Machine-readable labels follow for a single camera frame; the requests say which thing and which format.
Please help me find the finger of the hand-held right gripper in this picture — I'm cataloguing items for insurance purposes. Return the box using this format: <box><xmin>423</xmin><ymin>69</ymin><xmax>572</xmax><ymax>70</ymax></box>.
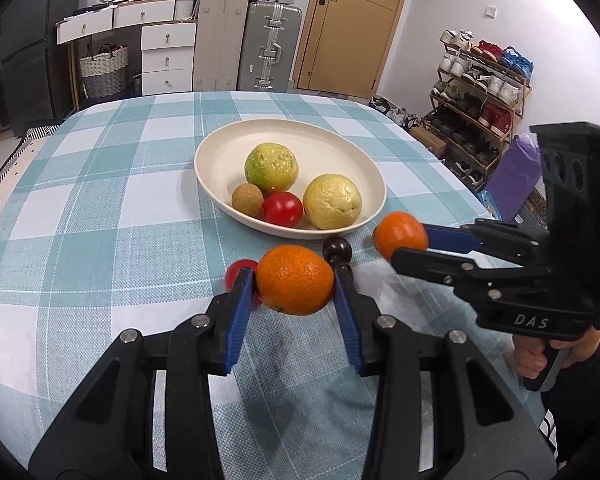
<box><xmin>391</xmin><ymin>247</ymin><xmax>551</xmax><ymax>292</ymax></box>
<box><xmin>424</xmin><ymin>219</ymin><xmax>552</xmax><ymax>265</ymax></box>

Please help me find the black white striped mat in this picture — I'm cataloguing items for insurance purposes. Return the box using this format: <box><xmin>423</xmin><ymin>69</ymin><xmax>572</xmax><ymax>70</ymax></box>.
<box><xmin>15</xmin><ymin>120</ymin><xmax>62</xmax><ymax>161</ymax></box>

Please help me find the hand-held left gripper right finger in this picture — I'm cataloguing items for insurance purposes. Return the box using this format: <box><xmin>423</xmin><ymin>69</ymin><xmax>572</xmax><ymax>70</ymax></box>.
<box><xmin>332</xmin><ymin>265</ymin><xmax>559</xmax><ymax>480</ymax></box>

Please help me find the small mandarin orange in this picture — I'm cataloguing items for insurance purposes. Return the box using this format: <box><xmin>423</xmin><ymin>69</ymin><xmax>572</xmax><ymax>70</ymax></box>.
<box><xmin>256</xmin><ymin>245</ymin><xmax>336</xmax><ymax>316</ymax></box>

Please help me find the pile of shoes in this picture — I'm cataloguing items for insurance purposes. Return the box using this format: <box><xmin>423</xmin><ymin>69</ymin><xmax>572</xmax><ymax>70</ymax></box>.
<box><xmin>370</xmin><ymin>95</ymin><xmax>423</xmax><ymax>133</ymax></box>

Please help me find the brown longan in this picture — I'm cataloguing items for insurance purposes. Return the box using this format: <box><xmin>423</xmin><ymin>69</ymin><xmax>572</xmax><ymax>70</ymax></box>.
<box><xmin>231</xmin><ymin>183</ymin><xmax>265</xmax><ymax>219</ymax></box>

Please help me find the beige suitcase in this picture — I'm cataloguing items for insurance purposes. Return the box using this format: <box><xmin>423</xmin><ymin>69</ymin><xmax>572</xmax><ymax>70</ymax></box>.
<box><xmin>193</xmin><ymin>0</ymin><xmax>249</xmax><ymax>92</ymax></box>

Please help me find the person's right hand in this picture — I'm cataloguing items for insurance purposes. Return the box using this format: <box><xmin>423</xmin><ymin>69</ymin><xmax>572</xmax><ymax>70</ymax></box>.
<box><xmin>502</xmin><ymin>327</ymin><xmax>600</xmax><ymax>380</ymax></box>

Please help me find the cream plate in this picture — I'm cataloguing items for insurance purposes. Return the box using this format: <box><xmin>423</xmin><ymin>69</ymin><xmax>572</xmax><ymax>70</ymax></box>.
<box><xmin>194</xmin><ymin>119</ymin><xmax>387</xmax><ymax>238</ymax></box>

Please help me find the large yellow guava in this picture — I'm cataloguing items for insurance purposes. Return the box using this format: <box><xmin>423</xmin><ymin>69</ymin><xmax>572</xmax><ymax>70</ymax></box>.
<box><xmin>303</xmin><ymin>174</ymin><xmax>363</xmax><ymax>230</ymax></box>

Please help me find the wicker basket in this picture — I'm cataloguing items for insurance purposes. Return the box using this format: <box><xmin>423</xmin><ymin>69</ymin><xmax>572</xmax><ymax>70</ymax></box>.
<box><xmin>79</xmin><ymin>45</ymin><xmax>130</xmax><ymax>99</ymax></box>

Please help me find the brown cardboard box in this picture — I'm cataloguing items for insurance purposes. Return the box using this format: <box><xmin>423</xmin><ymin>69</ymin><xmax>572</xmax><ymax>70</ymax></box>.
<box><xmin>410</xmin><ymin>125</ymin><xmax>448</xmax><ymax>159</ymax></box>

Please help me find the wooden shoe rack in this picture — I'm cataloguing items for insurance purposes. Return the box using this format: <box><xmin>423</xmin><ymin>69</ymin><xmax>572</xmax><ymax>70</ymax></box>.
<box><xmin>420</xmin><ymin>30</ymin><xmax>533</xmax><ymax>192</ymax></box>

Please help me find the large mandarin orange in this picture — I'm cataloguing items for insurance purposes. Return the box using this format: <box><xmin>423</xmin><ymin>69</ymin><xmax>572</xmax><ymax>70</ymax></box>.
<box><xmin>373</xmin><ymin>211</ymin><xmax>429</xmax><ymax>261</ymax></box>

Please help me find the silver suitcase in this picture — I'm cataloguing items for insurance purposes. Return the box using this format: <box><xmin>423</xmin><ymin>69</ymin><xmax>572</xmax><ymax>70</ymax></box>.
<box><xmin>237</xmin><ymin>1</ymin><xmax>303</xmax><ymax>93</ymax></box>

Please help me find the teal checked tablecloth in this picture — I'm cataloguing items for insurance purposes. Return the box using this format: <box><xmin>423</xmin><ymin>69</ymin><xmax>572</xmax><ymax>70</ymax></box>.
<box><xmin>0</xmin><ymin>91</ymin><xmax>548</xmax><ymax>472</ymax></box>

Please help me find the red cherry tomato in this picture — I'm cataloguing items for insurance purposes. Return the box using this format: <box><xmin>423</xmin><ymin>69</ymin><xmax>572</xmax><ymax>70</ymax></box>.
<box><xmin>263</xmin><ymin>191</ymin><xmax>304</xmax><ymax>227</ymax></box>
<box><xmin>225</xmin><ymin>259</ymin><xmax>261</xmax><ymax>307</ymax></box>

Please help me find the shoe rack with shoes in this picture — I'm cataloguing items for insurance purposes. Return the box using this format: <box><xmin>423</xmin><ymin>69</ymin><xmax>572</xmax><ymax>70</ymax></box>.
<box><xmin>422</xmin><ymin>29</ymin><xmax>535</xmax><ymax>188</ymax></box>

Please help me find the white dresser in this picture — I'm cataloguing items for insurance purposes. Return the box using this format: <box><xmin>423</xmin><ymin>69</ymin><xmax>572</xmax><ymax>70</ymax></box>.
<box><xmin>56</xmin><ymin>0</ymin><xmax>198</xmax><ymax>97</ymax></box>

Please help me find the wooden door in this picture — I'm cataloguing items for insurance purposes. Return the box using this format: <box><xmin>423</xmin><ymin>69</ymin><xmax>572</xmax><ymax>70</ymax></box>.
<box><xmin>294</xmin><ymin>0</ymin><xmax>415</xmax><ymax>103</ymax></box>

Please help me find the purple bag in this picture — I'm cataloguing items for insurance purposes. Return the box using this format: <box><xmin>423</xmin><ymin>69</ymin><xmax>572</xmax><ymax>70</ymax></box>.
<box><xmin>485</xmin><ymin>136</ymin><xmax>543</xmax><ymax>211</ymax></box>

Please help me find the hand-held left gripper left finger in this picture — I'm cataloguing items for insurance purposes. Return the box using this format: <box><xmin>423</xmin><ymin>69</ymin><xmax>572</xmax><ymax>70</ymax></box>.
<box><xmin>28</xmin><ymin>267</ymin><xmax>258</xmax><ymax>480</ymax></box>

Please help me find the dark refrigerator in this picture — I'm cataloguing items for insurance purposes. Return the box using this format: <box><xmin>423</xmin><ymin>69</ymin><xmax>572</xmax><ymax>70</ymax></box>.
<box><xmin>0</xmin><ymin>0</ymin><xmax>87</xmax><ymax>136</ymax></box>

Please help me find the greenish guava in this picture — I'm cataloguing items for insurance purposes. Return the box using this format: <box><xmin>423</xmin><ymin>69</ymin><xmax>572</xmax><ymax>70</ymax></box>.
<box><xmin>244</xmin><ymin>143</ymin><xmax>299</xmax><ymax>196</ymax></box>

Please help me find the dark plum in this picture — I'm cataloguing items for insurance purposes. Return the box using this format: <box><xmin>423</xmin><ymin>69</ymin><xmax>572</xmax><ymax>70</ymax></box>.
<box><xmin>322</xmin><ymin>237</ymin><xmax>353</xmax><ymax>267</ymax></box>

